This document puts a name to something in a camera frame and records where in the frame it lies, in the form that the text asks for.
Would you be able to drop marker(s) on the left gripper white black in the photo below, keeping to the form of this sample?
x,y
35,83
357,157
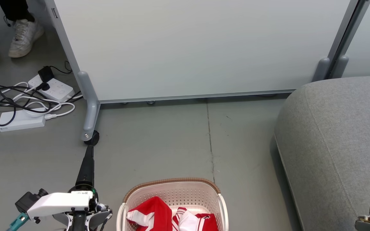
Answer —
x,y
59,202

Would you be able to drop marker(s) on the grey fabric sofa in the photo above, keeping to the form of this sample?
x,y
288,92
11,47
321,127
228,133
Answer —
x,y
332,128

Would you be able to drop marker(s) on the black caster wheel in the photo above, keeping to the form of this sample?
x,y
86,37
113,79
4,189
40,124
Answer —
x,y
94,138

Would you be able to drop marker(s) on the grey partition leg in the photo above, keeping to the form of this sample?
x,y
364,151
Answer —
x,y
90,106

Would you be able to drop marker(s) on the white long power strip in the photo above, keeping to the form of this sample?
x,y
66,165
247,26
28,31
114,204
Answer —
x,y
22,122

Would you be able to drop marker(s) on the white square power strip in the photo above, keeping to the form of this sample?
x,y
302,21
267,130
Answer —
x,y
59,89

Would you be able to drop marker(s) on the black plug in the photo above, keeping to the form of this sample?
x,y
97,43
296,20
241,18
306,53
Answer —
x,y
43,86

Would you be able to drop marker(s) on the cream perforated laundry basket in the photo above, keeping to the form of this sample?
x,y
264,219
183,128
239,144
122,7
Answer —
x,y
178,194

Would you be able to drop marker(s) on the black power adapter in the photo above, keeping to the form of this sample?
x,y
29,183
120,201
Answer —
x,y
46,73

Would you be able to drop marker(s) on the grey partition foot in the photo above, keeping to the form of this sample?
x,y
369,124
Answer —
x,y
341,65
321,69

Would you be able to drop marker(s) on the white sneaker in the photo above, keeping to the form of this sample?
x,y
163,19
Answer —
x,y
24,37

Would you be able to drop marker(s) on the narrow white partition panel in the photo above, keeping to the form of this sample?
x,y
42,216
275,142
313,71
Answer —
x,y
369,35

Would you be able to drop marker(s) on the large white partition panel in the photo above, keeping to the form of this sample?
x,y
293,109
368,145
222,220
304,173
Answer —
x,y
188,48

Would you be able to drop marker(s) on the person's legs black trousers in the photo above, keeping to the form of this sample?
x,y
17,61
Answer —
x,y
14,9

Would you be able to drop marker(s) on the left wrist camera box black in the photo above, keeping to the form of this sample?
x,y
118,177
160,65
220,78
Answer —
x,y
27,200

